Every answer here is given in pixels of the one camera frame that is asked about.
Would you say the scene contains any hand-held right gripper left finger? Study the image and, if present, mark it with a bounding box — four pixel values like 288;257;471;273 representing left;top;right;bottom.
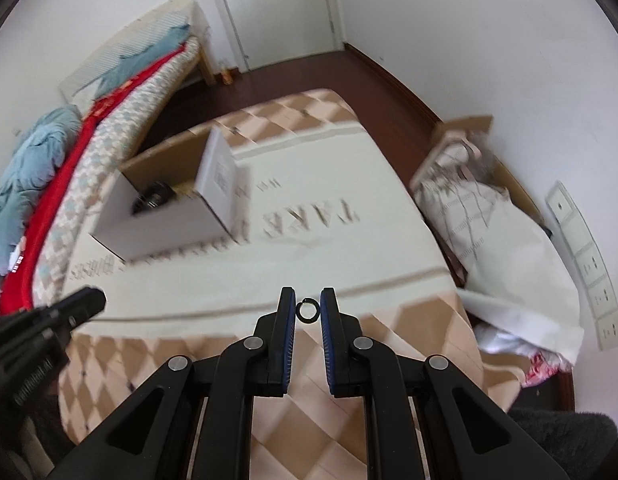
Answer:
49;286;296;480

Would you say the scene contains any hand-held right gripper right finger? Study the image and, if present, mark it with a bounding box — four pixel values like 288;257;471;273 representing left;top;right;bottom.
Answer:
320;287;570;480

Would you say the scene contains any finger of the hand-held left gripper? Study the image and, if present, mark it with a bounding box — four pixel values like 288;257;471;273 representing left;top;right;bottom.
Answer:
53;286;107;332

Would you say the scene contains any white cardboard box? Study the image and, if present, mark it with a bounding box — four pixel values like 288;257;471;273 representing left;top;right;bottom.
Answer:
90;125;250;262

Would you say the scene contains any black bracelet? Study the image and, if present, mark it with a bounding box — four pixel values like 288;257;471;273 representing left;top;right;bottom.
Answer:
132;182;172;217

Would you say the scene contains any diamond-patterned tablecloth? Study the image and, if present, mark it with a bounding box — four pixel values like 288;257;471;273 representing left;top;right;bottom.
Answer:
56;89;484;480

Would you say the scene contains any bed with red sheet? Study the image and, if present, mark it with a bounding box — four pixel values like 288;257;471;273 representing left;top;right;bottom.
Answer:
0;45;187;313

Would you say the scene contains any light blue quilt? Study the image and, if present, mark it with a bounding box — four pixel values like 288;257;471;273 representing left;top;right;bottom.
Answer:
0;106;84;277

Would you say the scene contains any white grid-patterned bag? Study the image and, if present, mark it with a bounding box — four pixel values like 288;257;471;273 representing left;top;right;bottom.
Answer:
414;140;512;281

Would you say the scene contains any checkered bed sheet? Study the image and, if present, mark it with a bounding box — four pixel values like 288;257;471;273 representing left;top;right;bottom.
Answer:
32;37;200;306

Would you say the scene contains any pink floral cloth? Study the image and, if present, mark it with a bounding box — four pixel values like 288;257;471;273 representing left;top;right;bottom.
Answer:
521;350;564;388

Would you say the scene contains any teal blanket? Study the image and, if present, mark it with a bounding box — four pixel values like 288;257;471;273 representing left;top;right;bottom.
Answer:
102;24;190;96

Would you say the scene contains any cream quilted mattress pad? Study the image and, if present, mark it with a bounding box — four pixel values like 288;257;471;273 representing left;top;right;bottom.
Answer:
59;0;210;106

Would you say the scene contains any white power strip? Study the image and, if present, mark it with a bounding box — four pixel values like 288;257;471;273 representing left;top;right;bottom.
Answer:
545;180;618;352

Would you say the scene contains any white door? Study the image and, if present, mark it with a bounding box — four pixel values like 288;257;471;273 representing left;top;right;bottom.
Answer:
209;0;345;73

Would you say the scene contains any wooden bed frame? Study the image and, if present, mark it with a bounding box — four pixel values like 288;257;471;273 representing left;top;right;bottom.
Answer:
196;35;217;86

